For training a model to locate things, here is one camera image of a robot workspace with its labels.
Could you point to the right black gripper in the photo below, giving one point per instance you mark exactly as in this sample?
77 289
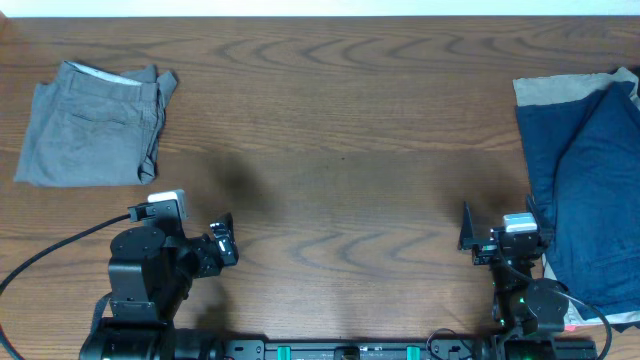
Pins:
486 249

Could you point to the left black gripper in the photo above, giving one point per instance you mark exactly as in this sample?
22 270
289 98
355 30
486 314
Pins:
220 247

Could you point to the grey shorts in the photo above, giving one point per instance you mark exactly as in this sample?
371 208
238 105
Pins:
91 128

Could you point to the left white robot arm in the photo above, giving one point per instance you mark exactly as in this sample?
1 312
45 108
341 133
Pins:
151 271

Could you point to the blue denim garment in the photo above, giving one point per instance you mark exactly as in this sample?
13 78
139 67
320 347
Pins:
583 162

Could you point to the beige folded garment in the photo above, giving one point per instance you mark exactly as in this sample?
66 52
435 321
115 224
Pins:
570 87

